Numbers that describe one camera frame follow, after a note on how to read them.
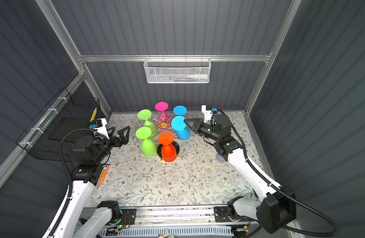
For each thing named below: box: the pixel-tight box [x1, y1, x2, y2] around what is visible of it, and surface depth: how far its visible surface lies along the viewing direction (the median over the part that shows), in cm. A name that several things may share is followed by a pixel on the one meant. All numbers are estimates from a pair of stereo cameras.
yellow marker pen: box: [89, 107, 98, 123], surface depth 84 cm
